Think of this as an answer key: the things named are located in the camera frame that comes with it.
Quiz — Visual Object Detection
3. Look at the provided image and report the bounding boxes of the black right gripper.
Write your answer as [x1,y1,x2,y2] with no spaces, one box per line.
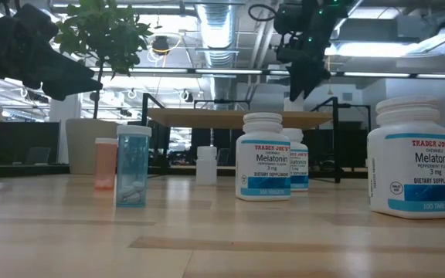
[276,19,334,102]

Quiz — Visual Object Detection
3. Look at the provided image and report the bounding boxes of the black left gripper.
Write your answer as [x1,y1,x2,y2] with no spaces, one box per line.
[0,0,104,102]

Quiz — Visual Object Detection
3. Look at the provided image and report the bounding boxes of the orange translucent pill bottle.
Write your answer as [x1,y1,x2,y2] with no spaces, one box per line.
[93,137,118,191]

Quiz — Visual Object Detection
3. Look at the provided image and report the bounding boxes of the white Melatonin supplement bottle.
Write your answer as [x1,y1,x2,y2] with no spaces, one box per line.
[234,111,292,202]
[282,127,310,192]
[366,95,445,220]

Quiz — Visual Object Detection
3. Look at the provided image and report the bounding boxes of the wooden shelf with black legs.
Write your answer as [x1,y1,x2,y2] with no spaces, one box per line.
[141,92,372,185]

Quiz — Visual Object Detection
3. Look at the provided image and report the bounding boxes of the leafy plant in white pot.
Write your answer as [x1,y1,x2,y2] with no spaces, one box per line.
[53,0,154,175]

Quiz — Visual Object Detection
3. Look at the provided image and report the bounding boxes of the bright ceiling light panel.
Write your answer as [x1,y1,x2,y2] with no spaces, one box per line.
[324,40,420,59]

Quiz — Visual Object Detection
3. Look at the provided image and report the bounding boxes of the grey office chair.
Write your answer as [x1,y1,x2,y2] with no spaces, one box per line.
[216,147,232,167]
[24,146,53,165]

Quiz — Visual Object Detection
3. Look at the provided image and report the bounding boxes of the black partition panel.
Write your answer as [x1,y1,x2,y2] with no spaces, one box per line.
[0,121,61,166]

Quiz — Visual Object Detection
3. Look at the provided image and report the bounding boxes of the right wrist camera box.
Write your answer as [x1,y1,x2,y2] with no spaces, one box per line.
[273,2,304,36]

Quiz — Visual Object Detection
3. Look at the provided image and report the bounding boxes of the black right camera cable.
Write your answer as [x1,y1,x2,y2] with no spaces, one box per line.
[247,3,278,22]

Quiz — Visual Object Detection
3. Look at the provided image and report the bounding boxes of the black overhead camera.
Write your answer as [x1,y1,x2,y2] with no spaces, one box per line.
[151,35,171,56]

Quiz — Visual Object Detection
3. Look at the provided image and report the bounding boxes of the silver ventilation duct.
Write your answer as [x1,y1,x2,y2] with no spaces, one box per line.
[195,2,243,70]

